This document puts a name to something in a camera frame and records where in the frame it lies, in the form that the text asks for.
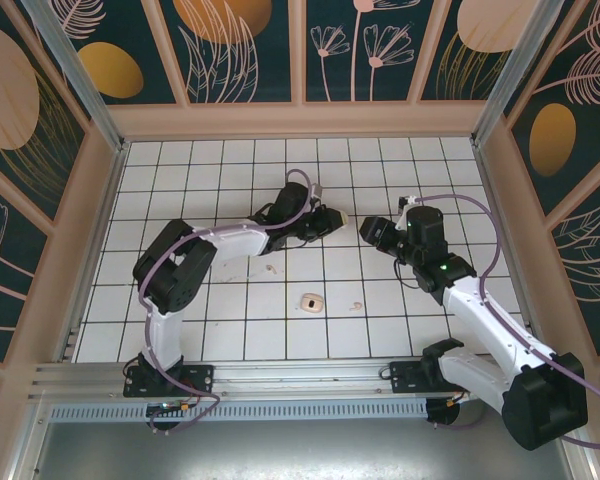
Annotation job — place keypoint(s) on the white earbud charging case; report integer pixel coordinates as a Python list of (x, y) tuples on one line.
[(310, 303)]

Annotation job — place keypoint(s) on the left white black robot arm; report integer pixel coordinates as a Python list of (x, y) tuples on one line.
[(165, 330)]

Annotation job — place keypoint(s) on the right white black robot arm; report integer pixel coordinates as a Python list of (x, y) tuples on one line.
[(485, 320)]

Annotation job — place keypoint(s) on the aluminium table edge strip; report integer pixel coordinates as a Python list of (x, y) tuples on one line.
[(485, 175), (99, 250)]

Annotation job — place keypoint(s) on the teal panel with pink flowers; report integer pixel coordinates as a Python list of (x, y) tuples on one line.
[(340, 85)]

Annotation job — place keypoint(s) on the teal panel orange disc leaves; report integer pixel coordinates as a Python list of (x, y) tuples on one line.
[(280, 75)]

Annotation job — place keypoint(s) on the teal panel pink disc gold lines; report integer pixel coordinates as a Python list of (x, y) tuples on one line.
[(440, 75)]

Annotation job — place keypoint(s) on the teal panel pink leaf outlines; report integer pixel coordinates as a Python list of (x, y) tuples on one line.
[(595, 275)]

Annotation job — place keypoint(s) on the teal panel orange oval fern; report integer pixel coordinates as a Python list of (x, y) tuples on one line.
[(595, 125)]

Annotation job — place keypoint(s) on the teal panel with orange oval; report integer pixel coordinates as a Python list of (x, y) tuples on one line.
[(145, 30)]

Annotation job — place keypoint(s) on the grey metal sheet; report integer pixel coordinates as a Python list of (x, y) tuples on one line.
[(280, 455)]

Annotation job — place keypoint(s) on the teal panel large pink disc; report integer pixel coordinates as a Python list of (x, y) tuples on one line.
[(10, 100)]

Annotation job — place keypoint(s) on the teal panel single pink flower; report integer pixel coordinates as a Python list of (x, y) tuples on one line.
[(5, 300)]

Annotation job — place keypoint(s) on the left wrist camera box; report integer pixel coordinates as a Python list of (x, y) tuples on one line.
[(318, 191)]

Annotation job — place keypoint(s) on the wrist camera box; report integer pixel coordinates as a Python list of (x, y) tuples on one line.
[(318, 191), (403, 202)]

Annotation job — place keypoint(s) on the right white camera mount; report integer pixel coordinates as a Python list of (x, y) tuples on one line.
[(413, 200)]

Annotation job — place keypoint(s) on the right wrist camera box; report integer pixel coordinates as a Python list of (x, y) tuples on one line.
[(403, 202)]

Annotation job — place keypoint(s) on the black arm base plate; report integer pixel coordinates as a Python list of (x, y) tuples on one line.
[(405, 375), (200, 375)]

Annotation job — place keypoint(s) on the aluminium mounting rail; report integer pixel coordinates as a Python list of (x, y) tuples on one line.
[(300, 375)]

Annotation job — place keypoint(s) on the aluminium corner post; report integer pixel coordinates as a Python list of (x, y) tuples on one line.
[(515, 65), (75, 75)]

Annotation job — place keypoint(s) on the aluminium frame bar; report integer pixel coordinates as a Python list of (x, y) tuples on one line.
[(27, 450), (575, 450)]

